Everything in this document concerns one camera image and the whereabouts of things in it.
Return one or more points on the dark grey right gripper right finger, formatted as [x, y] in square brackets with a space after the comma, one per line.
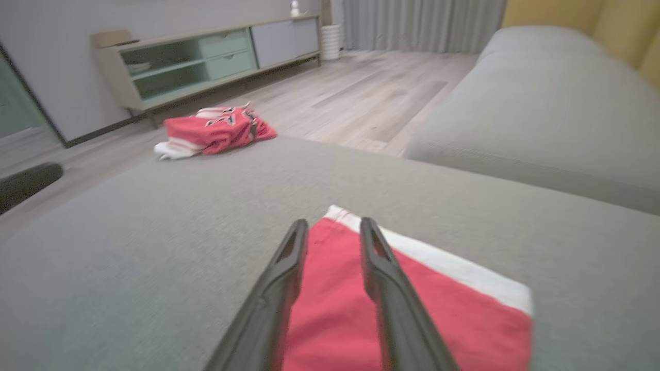
[399, 319]

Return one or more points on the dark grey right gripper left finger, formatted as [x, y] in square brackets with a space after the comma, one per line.
[268, 309]

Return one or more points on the red shorts with white stripe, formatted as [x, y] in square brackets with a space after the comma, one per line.
[335, 319]

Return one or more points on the red basketball jersey with print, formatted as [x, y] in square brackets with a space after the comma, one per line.
[216, 134]

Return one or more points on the large grey sofa chaise cushion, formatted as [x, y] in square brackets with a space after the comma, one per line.
[154, 257]

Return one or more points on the low green and grey cabinet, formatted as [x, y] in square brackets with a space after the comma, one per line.
[216, 62]

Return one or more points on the dark oval floor mat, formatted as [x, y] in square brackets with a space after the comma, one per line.
[26, 185]

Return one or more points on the white ribbed cylinder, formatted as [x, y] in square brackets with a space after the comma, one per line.
[330, 42]

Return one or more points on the white dish in cabinet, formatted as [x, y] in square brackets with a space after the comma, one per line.
[138, 67]

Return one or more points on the grey curtain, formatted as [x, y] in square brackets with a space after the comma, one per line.
[423, 26]

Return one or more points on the small white figurine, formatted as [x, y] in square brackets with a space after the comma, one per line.
[294, 9]

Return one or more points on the short grey sofa seat cushion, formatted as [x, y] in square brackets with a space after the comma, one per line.
[536, 40]

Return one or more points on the brown cardboard box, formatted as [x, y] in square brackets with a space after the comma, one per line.
[111, 38]

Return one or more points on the black framed glass panel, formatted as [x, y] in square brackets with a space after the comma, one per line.
[20, 103]

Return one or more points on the rounded yellow sofa back cushion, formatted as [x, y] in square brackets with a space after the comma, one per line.
[546, 13]

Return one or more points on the large yellow sofa back cushion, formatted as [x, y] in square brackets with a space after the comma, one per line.
[652, 59]

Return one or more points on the narrow yellow sofa back cushion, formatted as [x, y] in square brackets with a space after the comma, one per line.
[626, 31]

